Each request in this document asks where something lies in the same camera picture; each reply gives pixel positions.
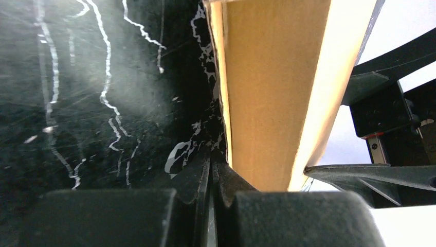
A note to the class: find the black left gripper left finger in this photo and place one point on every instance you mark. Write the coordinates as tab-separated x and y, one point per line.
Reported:
174	214

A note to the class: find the brown cardboard box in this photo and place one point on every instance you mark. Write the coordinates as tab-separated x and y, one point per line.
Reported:
283	69

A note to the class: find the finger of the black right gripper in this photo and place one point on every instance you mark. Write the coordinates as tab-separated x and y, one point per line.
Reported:
383	185

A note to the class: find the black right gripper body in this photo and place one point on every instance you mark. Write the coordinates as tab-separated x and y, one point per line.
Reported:
398	126

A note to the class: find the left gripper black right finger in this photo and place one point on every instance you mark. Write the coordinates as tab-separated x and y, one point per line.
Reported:
247	217

